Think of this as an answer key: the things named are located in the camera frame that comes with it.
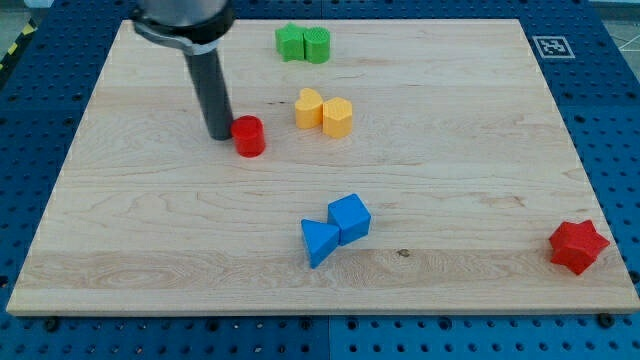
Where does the green cylinder block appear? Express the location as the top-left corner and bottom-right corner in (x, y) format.
(303, 27), (331, 64)

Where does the yellow heart block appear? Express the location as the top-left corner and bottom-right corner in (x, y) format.
(294, 88), (324, 129)

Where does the blue triangle block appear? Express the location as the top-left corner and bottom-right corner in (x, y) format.
(301, 219), (340, 269)

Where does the yellow hexagon block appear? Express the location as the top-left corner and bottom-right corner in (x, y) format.
(322, 97), (353, 138)

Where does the green star block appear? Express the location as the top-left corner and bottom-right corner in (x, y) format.
(275, 22), (305, 62)

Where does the blue cube block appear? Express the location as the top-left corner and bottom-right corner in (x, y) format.
(327, 194), (372, 246)

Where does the light wooden board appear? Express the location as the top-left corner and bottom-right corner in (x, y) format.
(7, 19), (639, 316)

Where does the red star block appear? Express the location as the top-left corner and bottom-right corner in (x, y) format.
(549, 220), (610, 275)

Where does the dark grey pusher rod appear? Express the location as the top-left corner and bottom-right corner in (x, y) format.
(185, 49), (234, 141)

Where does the white fiducial marker tag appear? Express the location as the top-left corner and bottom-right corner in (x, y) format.
(532, 36), (575, 59)

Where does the red cylinder block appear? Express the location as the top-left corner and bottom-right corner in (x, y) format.
(231, 115), (266, 158)

